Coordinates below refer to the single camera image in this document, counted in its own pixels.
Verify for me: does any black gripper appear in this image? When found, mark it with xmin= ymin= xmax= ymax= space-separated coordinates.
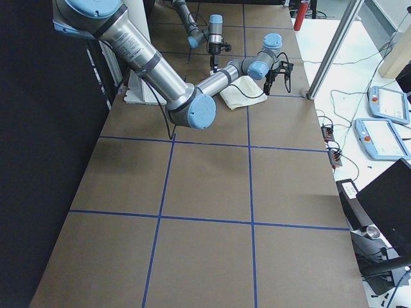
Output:
xmin=263 ymin=62 xmax=281 ymax=95
xmin=207 ymin=43 xmax=222 ymax=73

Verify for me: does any cream long-sleeve cat shirt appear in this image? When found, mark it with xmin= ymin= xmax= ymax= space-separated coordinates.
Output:
xmin=220 ymin=76 xmax=267 ymax=110

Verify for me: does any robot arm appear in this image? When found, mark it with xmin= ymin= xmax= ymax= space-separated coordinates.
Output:
xmin=171 ymin=0 xmax=231 ymax=73
xmin=53 ymin=1 xmax=282 ymax=130

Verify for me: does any orange black connector block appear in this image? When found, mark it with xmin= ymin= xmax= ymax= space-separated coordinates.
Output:
xmin=320 ymin=125 xmax=335 ymax=142

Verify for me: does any red fire extinguisher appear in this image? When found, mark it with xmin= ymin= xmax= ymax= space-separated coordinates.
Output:
xmin=293 ymin=0 xmax=310 ymax=31

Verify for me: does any far teach pendant tablet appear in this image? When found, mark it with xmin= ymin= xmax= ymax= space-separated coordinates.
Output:
xmin=368 ymin=86 xmax=410 ymax=125

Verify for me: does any teach pendant tablet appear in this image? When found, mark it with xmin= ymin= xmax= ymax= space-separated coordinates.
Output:
xmin=354 ymin=118 xmax=410 ymax=161
xmin=368 ymin=86 xmax=410 ymax=125

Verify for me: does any near teach pendant tablet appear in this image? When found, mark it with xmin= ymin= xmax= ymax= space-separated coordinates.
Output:
xmin=354 ymin=118 xmax=410 ymax=161

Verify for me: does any black monitor on desk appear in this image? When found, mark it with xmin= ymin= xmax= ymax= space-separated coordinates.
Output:
xmin=356 ymin=158 xmax=410 ymax=255

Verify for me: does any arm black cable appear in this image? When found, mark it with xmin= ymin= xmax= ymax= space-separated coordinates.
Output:
xmin=141 ymin=53 xmax=293 ymax=141

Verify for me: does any aluminium frame post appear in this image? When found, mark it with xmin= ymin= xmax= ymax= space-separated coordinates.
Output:
xmin=306 ymin=0 xmax=365 ymax=100

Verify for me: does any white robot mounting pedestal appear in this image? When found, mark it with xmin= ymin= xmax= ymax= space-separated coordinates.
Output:
xmin=124 ymin=71 xmax=166 ymax=105

